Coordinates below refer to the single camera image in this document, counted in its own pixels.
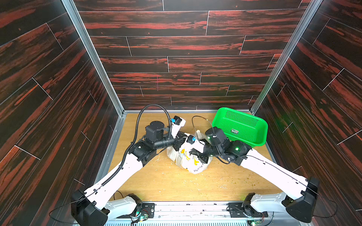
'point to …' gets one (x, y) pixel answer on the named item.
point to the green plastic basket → (237, 125)
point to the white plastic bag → (186, 160)
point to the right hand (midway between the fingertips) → (193, 148)
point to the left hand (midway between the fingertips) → (190, 136)
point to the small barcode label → (234, 131)
